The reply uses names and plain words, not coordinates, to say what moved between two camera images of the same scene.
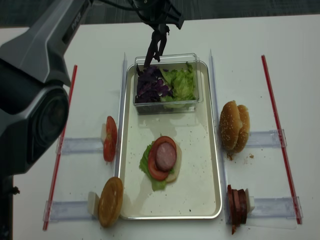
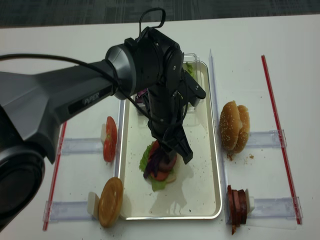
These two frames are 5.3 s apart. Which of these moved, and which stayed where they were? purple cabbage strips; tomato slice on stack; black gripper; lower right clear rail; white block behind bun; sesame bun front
Moved: black gripper; purple cabbage strips
Stayed: lower right clear rail; tomato slice on stack; white block behind bun; sesame bun front
